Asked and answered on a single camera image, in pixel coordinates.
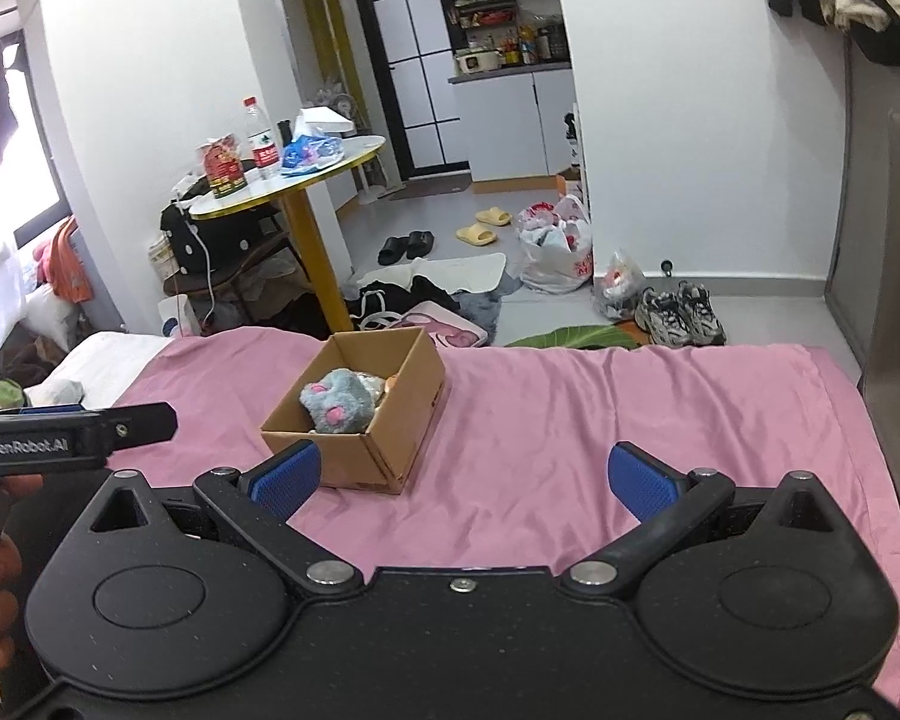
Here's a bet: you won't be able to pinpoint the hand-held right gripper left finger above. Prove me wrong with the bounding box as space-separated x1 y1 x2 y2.
86 439 365 590

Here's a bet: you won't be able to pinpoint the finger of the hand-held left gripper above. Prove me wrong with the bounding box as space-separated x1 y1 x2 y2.
107 403 178 460

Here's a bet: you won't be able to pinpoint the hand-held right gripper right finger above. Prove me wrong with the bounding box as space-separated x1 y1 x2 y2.
562 441 835 592

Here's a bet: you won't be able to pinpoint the grey fluffy plush toy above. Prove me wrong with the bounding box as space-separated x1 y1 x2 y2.
301 369 376 434

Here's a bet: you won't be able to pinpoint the brown cardboard box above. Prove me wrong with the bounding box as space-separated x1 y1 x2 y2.
261 330 445 494

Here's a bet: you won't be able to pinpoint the white bedding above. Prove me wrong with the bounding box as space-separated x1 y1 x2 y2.
26 330 173 407

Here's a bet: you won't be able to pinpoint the pink blanket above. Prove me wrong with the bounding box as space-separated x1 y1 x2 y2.
109 330 900 720

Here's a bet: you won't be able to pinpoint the green leaf cartoon rug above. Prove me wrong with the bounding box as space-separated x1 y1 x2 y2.
504 325 638 350

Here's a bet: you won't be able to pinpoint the grey sneaker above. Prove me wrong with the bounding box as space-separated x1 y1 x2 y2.
634 286 691 346
675 281 727 346

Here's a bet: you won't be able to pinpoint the orange clothing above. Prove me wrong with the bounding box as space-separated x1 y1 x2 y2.
49 217 91 305

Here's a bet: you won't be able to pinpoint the clear plastic bag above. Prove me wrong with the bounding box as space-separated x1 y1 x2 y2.
594 249 646 320

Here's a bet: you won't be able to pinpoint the black polka dot bag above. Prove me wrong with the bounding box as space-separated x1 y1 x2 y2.
161 199 282 278

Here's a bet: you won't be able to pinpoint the pink cartoon cushion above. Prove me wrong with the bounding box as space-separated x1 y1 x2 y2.
390 300 488 350

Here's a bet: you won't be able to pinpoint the round gold-rimmed table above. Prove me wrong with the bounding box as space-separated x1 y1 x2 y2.
187 135 387 335

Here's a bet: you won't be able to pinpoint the black clothing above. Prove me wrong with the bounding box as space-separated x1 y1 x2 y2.
345 277 462 331

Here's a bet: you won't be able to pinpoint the grey fluffy rug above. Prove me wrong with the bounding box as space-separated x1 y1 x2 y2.
457 277 522 338

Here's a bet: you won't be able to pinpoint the white red plastic bag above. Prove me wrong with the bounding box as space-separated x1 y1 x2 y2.
516 195 595 295

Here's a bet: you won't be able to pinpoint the white floor mat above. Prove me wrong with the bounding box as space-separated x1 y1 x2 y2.
356 253 507 293

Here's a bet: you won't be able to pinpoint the clear water bottle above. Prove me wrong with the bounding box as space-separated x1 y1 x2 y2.
241 96 282 181

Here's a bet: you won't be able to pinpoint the blue plastic packets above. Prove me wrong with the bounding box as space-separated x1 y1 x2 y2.
281 133 344 177

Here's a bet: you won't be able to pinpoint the grey bed headboard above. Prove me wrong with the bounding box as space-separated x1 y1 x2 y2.
825 52 900 421

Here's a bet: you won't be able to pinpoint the white tissue box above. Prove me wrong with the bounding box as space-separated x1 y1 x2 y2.
291 108 353 137

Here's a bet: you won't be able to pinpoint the white kitchen cabinet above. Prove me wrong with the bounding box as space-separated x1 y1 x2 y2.
450 67 578 181

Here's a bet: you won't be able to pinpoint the black-framed glass door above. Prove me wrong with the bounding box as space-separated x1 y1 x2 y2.
347 0 473 173

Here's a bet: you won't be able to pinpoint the white cable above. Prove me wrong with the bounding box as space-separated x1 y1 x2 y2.
186 187 220 316

